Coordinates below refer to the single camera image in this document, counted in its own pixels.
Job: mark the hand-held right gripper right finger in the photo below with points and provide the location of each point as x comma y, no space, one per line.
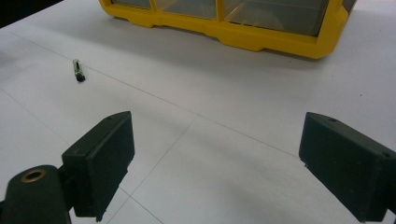
348,168

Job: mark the yellow drawer organizer box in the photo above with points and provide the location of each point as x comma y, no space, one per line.
249,31

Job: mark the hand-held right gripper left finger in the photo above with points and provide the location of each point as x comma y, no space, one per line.
102,161

